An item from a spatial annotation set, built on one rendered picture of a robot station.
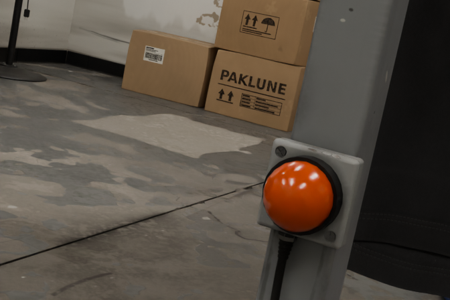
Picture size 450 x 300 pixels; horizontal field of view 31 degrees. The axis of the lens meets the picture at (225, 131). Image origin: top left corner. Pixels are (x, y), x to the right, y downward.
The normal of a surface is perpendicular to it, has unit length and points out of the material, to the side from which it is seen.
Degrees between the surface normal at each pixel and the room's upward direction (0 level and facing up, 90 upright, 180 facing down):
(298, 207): 100
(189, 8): 90
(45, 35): 90
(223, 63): 86
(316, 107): 90
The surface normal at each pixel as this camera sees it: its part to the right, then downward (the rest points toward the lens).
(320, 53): -0.42, 0.06
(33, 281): 0.19, -0.97
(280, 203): -0.59, 0.18
